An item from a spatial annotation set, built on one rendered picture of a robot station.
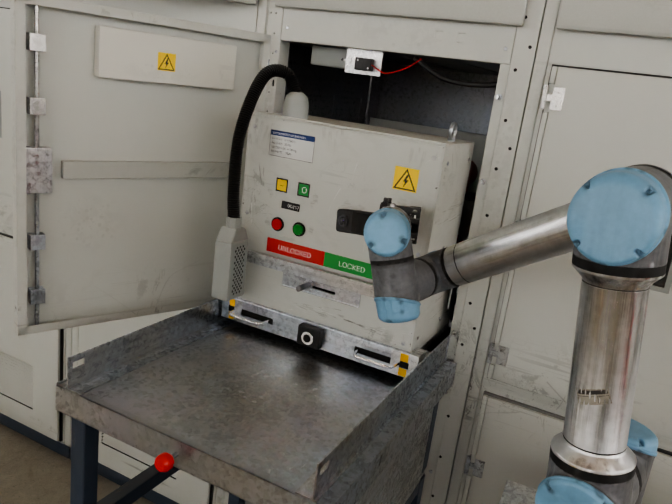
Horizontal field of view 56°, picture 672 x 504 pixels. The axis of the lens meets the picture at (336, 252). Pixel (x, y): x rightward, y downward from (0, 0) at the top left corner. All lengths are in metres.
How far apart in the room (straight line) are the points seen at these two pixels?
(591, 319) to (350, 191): 0.69
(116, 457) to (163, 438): 1.24
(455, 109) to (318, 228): 1.01
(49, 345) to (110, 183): 1.03
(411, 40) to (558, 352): 0.80
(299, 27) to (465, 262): 0.85
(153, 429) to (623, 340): 0.80
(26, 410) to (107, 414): 1.46
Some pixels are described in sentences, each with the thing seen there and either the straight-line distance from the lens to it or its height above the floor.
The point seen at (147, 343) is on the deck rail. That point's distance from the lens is 1.48.
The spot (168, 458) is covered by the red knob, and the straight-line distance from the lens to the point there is 1.18.
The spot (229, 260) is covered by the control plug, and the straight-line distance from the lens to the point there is 1.48.
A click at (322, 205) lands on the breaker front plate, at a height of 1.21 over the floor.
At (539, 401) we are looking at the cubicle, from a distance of 1.62.
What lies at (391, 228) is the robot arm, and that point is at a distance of 1.02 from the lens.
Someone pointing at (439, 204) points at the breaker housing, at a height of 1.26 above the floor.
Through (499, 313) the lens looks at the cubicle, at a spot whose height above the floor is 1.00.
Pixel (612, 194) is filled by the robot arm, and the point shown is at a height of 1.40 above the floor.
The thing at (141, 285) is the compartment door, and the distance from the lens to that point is 1.72.
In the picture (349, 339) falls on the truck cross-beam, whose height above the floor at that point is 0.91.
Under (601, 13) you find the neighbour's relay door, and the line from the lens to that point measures 1.46.
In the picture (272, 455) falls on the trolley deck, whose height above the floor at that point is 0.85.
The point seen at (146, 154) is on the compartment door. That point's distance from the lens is 1.63.
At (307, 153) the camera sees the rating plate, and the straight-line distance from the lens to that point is 1.46.
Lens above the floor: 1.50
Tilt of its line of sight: 15 degrees down
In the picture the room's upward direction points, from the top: 7 degrees clockwise
